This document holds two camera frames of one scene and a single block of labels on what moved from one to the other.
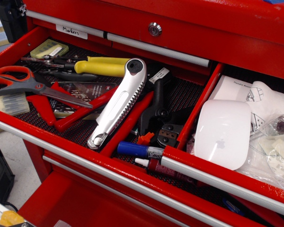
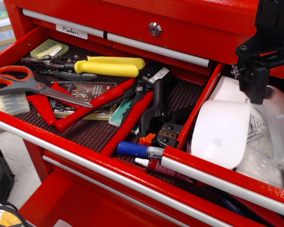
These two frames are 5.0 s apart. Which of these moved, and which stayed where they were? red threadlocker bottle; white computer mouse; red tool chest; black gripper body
Moved: black gripper body
Stayed: white computer mouse; red threadlocker bottle; red tool chest
